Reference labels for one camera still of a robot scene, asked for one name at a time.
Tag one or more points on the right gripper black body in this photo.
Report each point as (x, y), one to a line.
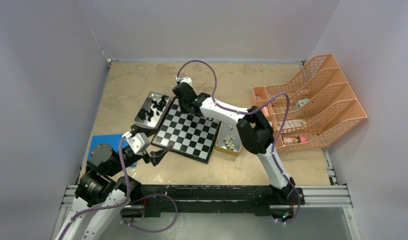
(183, 107)

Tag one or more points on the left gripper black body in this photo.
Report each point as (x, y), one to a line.
(146, 156)

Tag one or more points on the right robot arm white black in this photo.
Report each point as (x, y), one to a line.
(255, 132)

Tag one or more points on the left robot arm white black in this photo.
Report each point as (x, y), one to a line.
(106, 187)

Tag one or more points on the black chess pieces in tin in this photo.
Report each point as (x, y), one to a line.
(153, 107)

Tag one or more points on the black white chessboard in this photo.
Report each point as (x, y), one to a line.
(187, 134)

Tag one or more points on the blue notebook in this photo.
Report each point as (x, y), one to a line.
(104, 140)

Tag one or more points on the silver pink tin tray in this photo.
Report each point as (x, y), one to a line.
(156, 121)

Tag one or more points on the gold metal tin tray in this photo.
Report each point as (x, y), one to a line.
(228, 140)

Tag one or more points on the small box in organizer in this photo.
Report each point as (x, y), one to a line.
(300, 104)

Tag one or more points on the orange plastic file organizer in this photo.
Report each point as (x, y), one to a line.
(332, 111)

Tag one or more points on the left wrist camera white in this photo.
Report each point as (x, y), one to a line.
(138, 142)

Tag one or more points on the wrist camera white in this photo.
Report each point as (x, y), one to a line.
(186, 80)
(138, 142)

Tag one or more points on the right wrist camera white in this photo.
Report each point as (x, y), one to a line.
(186, 80)

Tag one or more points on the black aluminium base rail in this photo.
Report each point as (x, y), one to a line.
(260, 200)

